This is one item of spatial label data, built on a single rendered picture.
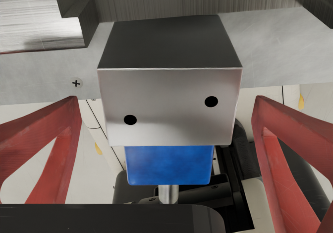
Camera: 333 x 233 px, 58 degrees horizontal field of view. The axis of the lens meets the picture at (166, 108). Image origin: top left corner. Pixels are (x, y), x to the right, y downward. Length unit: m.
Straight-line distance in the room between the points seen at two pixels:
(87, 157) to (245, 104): 0.78
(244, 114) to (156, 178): 0.72
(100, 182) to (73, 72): 1.32
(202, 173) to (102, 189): 1.37
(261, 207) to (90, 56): 0.30
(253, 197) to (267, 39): 0.28
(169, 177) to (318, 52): 0.10
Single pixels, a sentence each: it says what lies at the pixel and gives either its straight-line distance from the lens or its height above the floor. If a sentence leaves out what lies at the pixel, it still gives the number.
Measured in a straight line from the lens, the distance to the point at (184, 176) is 0.16.
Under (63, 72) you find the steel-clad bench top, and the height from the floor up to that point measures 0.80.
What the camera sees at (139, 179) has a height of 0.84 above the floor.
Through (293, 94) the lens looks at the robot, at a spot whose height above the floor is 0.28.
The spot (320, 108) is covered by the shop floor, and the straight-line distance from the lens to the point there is 1.31.
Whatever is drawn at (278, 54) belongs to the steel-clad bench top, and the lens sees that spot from 0.17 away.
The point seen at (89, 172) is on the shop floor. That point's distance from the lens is 1.44.
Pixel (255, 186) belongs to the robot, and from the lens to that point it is 0.43.
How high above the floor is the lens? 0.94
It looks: 54 degrees down
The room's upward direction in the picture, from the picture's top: 179 degrees clockwise
